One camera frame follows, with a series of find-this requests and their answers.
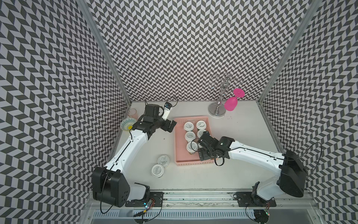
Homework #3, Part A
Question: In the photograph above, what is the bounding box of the white lid yogurt cup right-near-basket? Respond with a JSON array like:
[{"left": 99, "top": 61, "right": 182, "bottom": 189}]
[{"left": 197, "top": 129, "right": 206, "bottom": 139}]

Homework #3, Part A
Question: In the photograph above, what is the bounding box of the green yogurt cup white lid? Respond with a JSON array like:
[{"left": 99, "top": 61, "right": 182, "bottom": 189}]
[{"left": 196, "top": 120, "right": 207, "bottom": 130}]

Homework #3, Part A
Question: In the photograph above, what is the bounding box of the pink perforated plastic basket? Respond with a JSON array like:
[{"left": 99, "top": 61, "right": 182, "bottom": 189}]
[{"left": 174, "top": 116, "right": 214, "bottom": 166}]

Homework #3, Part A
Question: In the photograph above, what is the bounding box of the clear lid yogurt cup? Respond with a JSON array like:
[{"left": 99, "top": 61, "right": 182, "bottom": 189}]
[{"left": 157, "top": 155, "right": 170, "bottom": 168}]

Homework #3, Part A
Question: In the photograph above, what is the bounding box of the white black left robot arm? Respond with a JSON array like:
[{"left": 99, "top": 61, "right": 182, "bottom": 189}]
[{"left": 91, "top": 118, "right": 177, "bottom": 207}]

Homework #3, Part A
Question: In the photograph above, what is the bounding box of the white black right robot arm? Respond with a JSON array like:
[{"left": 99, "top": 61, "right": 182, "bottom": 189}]
[{"left": 198, "top": 131, "right": 308, "bottom": 205}]

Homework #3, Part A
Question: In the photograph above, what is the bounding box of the pink transparent plastic cup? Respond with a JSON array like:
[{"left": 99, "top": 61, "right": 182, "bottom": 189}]
[{"left": 127, "top": 108, "right": 139, "bottom": 120}]

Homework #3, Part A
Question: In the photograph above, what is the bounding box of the chrome cup holder stand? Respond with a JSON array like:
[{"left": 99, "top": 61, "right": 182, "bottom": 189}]
[{"left": 208, "top": 73, "right": 243, "bottom": 118}]

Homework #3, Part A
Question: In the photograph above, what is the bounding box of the blue yellow patterned bowl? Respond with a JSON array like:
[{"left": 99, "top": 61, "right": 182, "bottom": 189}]
[{"left": 120, "top": 117, "right": 137, "bottom": 131}]

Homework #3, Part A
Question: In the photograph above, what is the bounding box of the magenta plastic wine glass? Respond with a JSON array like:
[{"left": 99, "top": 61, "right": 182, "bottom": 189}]
[{"left": 224, "top": 88, "right": 245, "bottom": 111}]

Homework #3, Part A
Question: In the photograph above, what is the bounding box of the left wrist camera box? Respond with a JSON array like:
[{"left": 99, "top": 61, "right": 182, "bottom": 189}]
[{"left": 162, "top": 102, "right": 172, "bottom": 120}]

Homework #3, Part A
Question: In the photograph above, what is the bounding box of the aluminium front rail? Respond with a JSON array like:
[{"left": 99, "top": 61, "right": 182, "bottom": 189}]
[{"left": 78, "top": 189, "right": 326, "bottom": 224}]

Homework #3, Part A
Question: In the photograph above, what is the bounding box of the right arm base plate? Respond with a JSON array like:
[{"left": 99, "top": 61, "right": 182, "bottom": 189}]
[{"left": 233, "top": 192, "right": 277, "bottom": 208}]

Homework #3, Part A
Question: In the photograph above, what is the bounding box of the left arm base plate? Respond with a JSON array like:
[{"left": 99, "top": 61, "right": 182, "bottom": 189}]
[{"left": 125, "top": 191, "right": 164, "bottom": 208}]

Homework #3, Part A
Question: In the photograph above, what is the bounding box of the aluminium corner post left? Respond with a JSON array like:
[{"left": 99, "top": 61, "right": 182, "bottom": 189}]
[{"left": 76, "top": 0, "right": 131, "bottom": 105}]

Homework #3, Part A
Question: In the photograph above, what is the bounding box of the aluminium corner post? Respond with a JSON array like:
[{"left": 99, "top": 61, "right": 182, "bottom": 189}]
[
  {"left": 76, "top": 0, "right": 131, "bottom": 105},
  {"left": 258, "top": 1, "right": 323, "bottom": 105}
]

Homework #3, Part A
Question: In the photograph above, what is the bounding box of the aluminium corner post right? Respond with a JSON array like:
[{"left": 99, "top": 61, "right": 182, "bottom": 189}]
[{"left": 258, "top": 1, "right": 323, "bottom": 105}]

